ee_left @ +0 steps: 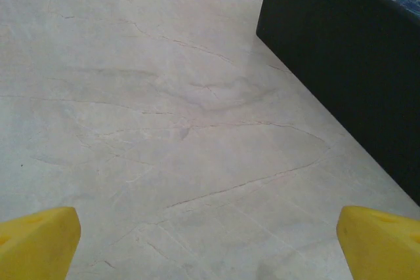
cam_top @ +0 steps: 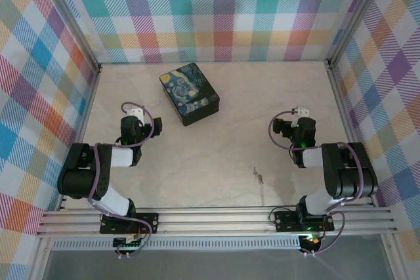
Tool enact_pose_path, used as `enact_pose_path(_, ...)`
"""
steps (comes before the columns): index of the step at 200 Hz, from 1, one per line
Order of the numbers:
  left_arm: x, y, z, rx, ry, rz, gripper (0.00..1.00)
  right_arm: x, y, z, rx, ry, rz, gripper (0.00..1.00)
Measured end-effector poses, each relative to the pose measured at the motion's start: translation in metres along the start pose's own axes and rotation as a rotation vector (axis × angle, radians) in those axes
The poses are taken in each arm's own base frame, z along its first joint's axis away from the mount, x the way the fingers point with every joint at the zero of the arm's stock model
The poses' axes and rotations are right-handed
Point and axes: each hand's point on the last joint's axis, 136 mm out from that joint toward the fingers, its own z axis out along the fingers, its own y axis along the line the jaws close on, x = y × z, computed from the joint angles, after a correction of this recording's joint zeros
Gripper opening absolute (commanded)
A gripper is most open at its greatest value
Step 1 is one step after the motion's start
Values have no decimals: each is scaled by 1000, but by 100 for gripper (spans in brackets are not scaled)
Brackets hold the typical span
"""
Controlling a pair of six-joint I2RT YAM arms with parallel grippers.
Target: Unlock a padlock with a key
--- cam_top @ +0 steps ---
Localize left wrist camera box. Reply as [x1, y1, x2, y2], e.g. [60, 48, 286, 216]
[126, 106, 146, 127]

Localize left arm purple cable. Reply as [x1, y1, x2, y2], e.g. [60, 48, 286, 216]
[87, 101, 156, 258]

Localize starry night tin box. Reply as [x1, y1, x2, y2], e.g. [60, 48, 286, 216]
[159, 62, 221, 127]

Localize small metal keys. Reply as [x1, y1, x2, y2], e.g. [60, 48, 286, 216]
[251, 165, 265, 185]

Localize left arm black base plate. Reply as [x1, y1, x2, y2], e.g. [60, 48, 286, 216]
[99, 212, 159, 235]

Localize slotted grey cable duct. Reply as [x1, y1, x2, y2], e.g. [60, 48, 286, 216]
[51, 239, 303, 251]

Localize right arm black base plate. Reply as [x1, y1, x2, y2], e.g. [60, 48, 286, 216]
[274, 210, 335, 232]

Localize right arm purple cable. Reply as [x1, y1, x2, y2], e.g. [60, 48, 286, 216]
[268, 111, 365, 257]

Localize aluminium floor frame bar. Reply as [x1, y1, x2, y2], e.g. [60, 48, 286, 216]
[55, 63, 103, 212]
[326, 59, 378, 209]

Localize aluminium mounting rail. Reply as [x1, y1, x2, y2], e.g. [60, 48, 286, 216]
[35, 207, 398, 238]

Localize aluminium frame post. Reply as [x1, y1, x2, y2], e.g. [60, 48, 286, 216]
[382, 235, 403, 280]
[28, 236, 55, 280]
[326, 0, 394, 68]
[34, 0, 102, 73]

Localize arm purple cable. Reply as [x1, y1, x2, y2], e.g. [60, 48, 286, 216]
[268, 111, 365, 257]
[87, 101, 156, 258]

